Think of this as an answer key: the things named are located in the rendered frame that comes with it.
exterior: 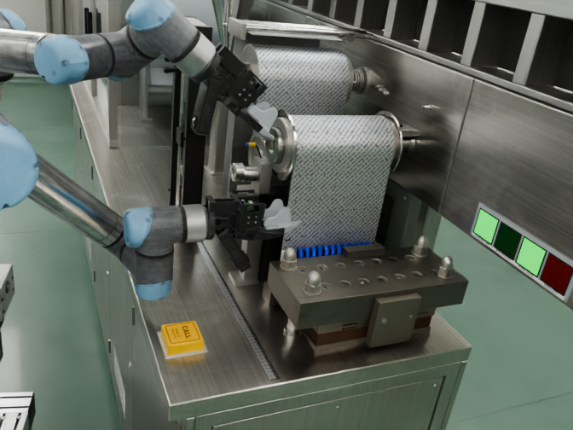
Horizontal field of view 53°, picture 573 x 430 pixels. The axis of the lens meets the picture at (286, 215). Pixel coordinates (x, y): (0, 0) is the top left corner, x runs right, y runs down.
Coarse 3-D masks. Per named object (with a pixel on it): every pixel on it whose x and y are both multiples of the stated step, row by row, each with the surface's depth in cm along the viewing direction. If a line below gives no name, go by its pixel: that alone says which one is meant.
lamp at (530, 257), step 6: (528, 240) 103; (522, 246) 104; (528, 246) 103; (534, 246) 101; (522, 252) 104; (528, 252) 103; (534, 252) 102; (540, 252) 100; (522, 258) 104; (528, 258) 103; (534, 258) 102; (540, 258) 100; (522, 264) 104; (528, 264) 103; (534, 264) 102; (540, 264) 101; (534, 270) 102
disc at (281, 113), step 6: (282, 114) 119; (288, 114) 117; (288, 120) 116; (288, 126) 117; (294, 126) 115; (294, 132) 115; (294, 138) 114; (294, 144) 115; (294, 150) 115; (294, 156) 115; (294, 162) 116; (288, 168) 118; (276, 174) 124; (282, 174) 121; (288, 174) 118
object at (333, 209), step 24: (312, 192) 122; (336, 192) 124; (360, 192) 127; (384, 192) 129; (312, 216) 125; (336, 216) 127; (360, 216) 130; (312, 240) 128; (336, 240) 130; (360, 240) 133
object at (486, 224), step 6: (480, 210) 113; (480, 216) 113; (486, 216) 112; (480, 222) 113; (486, 222) 112; (492, 222) 110; (480, 228) 114; (486, 228) 112; (492, 228) 111; (480, 234) 114; (486, 234) 112; (492, 234) 111; (486, 240) 112
